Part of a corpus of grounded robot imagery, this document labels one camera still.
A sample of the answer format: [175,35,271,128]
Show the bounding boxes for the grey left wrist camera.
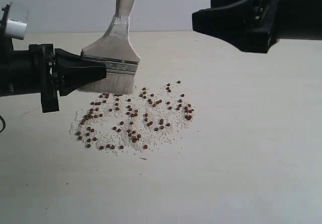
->
[0,2,29,40]

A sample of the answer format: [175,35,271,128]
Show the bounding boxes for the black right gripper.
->
[192,0,321,53]

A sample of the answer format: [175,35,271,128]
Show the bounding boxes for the wooden paint brush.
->
[80,0,140,95]

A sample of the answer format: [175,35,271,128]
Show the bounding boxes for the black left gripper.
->
[1,44,107,113]

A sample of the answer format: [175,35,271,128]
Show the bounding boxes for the red beans and white grains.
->
[69,80,196,155]

